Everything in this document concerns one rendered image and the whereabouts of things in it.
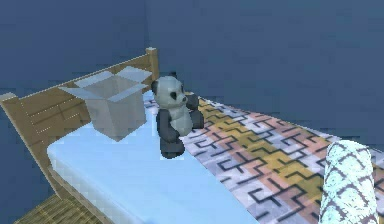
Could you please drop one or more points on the open grey cardboard box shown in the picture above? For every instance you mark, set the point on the open grey cardboard box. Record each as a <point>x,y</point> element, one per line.
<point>115,110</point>

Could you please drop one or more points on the white patterned cylinder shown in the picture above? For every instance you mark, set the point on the white patterned cylinder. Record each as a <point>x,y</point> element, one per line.
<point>346,186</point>

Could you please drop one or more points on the black and white panda toy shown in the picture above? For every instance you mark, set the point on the black and white panda toy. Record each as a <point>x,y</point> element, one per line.
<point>173,113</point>

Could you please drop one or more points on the patterned multicolour bed blanket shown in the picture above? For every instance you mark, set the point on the patterned multicolour bed blanket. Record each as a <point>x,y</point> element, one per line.
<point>266,156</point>

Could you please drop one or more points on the wooden bed with blue mattress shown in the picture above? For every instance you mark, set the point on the wooden bed with blue mattress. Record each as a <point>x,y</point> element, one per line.
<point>133,186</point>

